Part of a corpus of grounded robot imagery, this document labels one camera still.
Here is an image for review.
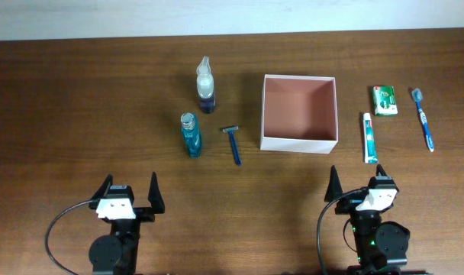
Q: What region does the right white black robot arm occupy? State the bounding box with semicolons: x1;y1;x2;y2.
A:
321;165;410;274

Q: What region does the white pink-lined open box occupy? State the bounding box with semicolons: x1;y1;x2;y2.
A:
259;74;339;154

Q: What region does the teal mouthwash bottle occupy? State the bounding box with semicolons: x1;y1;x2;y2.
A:
180;113;202;158

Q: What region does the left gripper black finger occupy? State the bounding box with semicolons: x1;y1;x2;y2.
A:
91;174;113;200
147;172;166;214

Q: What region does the white green toothpaste tube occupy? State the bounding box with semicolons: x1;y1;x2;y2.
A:
362;113;379;163

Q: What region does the blue disposable razor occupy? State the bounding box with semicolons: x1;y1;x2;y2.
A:
222;126;242;166

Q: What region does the purple foam pump bottle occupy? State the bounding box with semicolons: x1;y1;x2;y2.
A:
196;56;216;114

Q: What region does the green soap box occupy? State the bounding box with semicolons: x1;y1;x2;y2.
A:
372;86;398;116

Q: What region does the blue white toothbrush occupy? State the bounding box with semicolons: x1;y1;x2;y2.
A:
411;88;434;152

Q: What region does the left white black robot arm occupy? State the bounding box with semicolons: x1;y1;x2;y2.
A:
89;173;165;275

